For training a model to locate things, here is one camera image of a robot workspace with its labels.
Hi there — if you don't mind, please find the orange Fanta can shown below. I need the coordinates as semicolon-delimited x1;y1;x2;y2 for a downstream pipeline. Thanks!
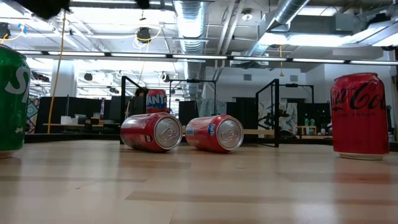
146;88;168;114
185;114;244;154

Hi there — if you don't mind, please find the red Coca-Cola Zero can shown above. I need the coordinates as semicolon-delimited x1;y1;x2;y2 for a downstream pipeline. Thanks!
330;72;390;161
119;111;183;153

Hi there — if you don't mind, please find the black crossbar with light strips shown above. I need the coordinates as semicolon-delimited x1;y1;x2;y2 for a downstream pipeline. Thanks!
0;49;398;67

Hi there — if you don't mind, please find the black round ceiling device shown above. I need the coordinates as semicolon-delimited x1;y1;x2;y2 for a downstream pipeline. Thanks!
136;26;152;44

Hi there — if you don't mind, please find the small wooden crate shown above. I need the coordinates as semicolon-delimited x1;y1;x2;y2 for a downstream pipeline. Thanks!
296;125;318;136

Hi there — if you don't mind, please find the black office partition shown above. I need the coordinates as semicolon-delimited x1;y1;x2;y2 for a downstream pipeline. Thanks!
34;95;137;134

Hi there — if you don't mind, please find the background wooden desk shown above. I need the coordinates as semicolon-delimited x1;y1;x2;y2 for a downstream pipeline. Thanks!
42;114;114;129

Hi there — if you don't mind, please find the colourful patterned panel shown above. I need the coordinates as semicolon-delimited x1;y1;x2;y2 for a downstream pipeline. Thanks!
24;97;40;134

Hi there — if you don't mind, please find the green Sprite can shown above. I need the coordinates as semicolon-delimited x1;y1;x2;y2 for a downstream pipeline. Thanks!
0;43;31;159

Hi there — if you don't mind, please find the silver corrugated ventilation duct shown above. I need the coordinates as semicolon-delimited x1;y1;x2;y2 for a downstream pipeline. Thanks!
172;0;210;97

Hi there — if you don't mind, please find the black metal table frame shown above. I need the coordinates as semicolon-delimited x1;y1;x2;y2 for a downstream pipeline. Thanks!
24;133;398;152

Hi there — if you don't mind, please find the yellow cable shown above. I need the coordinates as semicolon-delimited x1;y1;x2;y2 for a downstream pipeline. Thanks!
46;9;68;134

